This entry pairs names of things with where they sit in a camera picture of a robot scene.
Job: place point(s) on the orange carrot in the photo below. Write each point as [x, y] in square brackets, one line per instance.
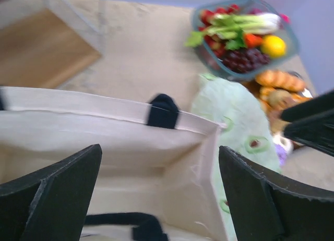
[252, 41]

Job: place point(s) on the yellow lemon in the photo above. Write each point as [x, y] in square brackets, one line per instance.
[273, 46]

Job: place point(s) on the white wire wooden shelf rack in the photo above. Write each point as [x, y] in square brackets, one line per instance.
[44, 43]

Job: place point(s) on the clear teal produce container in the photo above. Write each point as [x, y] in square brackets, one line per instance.
[238, 39]

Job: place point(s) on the purple frosted donut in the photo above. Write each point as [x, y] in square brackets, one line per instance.
[281, 153]

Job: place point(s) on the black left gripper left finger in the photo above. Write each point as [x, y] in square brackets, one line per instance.
[51, 203]

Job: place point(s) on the golden croissant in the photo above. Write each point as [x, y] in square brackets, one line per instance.
[273, 96]

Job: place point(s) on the long bread loaf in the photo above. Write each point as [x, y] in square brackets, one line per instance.
[280, 79]

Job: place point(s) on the pink plastic clip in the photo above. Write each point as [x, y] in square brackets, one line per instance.
[285, 18]

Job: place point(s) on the purple grape bunch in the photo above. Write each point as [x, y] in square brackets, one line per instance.
[245, 60]

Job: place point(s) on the green avocado print bag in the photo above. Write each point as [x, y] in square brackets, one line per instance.
[246, 126]

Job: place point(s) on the beige canvas tote bag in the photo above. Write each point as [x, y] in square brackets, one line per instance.
[163, 172]

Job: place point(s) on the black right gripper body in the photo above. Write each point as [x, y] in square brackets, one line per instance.
[311, 123]

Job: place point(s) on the green white leek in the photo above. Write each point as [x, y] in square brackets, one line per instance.
[229, 27]

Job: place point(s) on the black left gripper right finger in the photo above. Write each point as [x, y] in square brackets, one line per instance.
[266, 205]

